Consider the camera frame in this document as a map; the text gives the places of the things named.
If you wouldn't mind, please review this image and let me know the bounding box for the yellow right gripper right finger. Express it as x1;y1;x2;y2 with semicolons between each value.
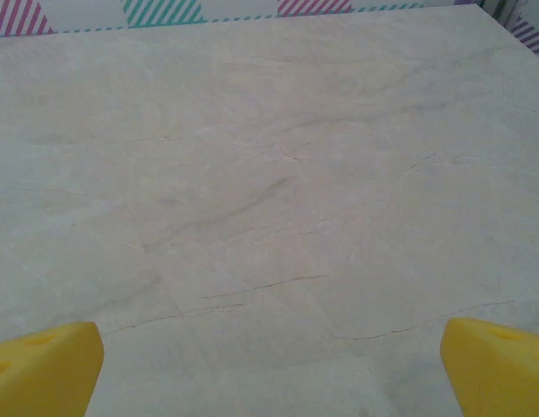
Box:
440;316;539;417

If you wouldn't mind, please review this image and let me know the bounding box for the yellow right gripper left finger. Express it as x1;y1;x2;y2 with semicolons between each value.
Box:
0;320;106;417

